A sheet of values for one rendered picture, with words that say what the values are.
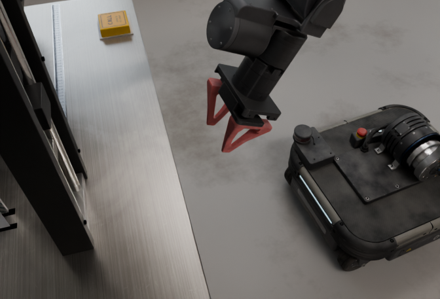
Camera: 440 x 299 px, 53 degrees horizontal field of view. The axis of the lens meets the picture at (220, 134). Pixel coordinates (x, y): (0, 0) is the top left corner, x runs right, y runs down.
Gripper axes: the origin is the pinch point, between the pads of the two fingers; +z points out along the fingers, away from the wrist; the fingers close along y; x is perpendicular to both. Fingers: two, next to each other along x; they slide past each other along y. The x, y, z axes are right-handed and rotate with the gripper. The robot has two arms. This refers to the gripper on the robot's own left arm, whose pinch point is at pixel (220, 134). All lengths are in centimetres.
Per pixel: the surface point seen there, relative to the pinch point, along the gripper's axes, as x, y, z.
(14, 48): -29.1, -7.4, -4.3
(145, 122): 0.5, -20.4, 16.6
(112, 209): -8.9, -3.2, 22.0
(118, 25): 2, -51, 13
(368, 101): 150, -74, 36
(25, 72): -27.2, -7.5, -1.0
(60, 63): -10, -45, 23
